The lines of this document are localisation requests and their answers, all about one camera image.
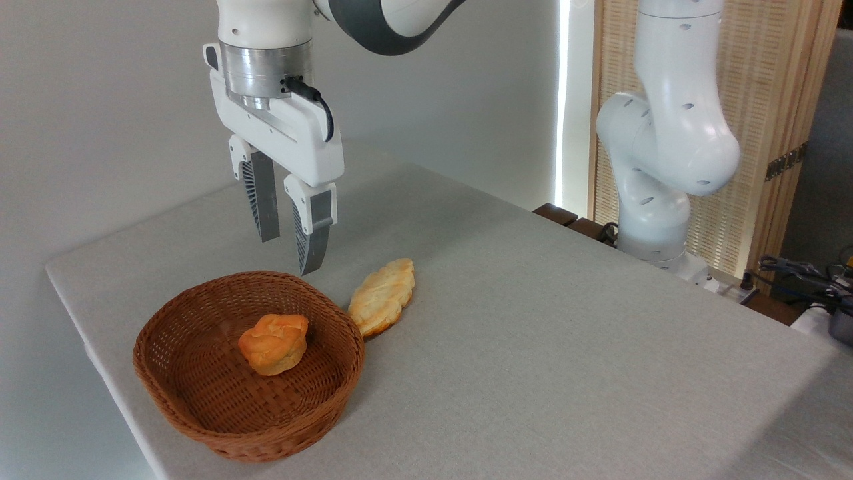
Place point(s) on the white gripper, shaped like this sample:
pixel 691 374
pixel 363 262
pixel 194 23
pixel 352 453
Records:
pixel 293 143

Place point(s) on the long pale bread loaf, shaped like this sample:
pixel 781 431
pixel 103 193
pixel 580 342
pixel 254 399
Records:
pixel 383 293

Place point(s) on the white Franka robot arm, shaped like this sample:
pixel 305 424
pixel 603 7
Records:
pixel 673 133

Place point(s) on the round orange bread roll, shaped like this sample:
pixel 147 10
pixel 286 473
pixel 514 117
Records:
pixel 274 343

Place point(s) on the brown wicker basket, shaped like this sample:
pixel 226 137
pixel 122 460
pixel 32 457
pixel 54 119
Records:
pixel 200 393

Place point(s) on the dark brown wooden block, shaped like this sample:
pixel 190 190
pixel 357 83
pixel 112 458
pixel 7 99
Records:
pixel 555 213
pixel 590 230

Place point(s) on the grey tablecloth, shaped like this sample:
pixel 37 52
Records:
pixel 533 346

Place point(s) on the wooden slatted screen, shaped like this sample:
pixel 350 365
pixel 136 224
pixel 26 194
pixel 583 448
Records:
pixel 760 86

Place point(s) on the black screen hinge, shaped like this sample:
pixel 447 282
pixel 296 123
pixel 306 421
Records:
pixel 786 161

